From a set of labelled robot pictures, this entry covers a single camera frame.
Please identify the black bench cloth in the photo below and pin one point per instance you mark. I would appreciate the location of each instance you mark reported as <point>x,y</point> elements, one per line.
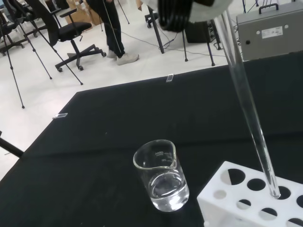
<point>118,113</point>

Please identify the grey metal case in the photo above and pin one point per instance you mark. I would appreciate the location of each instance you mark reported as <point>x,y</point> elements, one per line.
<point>272,45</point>

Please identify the glass beaker with water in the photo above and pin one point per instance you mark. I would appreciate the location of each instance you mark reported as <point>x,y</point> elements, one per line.
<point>165,186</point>

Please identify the brown cardboard boxes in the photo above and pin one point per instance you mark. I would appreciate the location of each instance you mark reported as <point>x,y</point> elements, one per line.
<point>92,14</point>

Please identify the person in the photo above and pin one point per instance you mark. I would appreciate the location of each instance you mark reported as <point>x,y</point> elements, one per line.
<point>112,30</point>

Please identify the black office chair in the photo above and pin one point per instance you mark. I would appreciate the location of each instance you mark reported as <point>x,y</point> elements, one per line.
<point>9,28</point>
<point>71,28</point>

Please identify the black equipment box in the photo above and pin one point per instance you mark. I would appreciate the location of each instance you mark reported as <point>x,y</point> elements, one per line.
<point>198,33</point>

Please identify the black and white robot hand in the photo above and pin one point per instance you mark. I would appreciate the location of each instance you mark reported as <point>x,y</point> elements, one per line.
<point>175,14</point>

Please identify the black tripod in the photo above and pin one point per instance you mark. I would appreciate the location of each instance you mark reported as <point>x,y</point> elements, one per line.
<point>35,50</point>
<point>160,40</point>

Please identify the small clear plastic clip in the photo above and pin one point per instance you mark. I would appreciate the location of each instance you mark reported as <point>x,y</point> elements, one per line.
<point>60,115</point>
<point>170,78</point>

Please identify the white test tube rack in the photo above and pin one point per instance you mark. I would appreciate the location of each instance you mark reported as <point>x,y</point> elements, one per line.
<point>236,212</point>

